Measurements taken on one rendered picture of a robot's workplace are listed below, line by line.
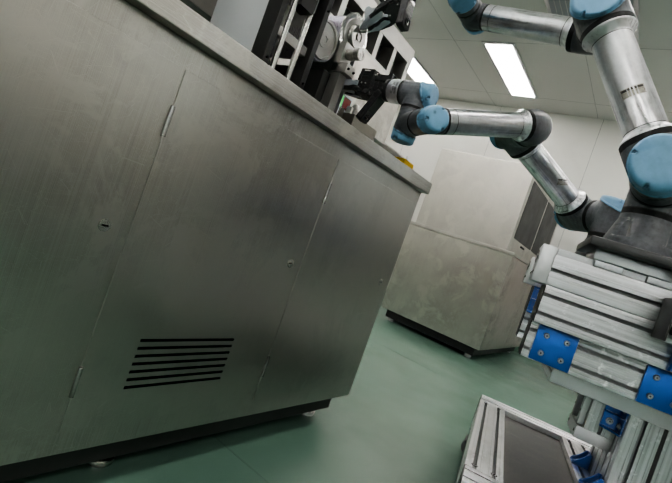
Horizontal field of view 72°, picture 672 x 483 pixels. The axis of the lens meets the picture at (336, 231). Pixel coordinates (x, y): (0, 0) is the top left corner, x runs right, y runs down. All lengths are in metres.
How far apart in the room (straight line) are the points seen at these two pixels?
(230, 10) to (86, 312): 0.94
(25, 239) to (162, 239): 0.22
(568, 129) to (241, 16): 5.09
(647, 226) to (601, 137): 4.85
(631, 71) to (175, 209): 0.99
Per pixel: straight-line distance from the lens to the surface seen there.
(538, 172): 1.71
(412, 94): 1.45
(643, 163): 1.11
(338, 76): 1.52
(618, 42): 1.26
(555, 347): 1.23
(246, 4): 1.44
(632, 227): 1.23
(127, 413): 1.05
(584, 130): 6.10
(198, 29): 0.86
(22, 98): 0.77
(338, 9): 2.11
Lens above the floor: 0.65
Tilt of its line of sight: level
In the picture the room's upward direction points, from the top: 20 degrees clockwise
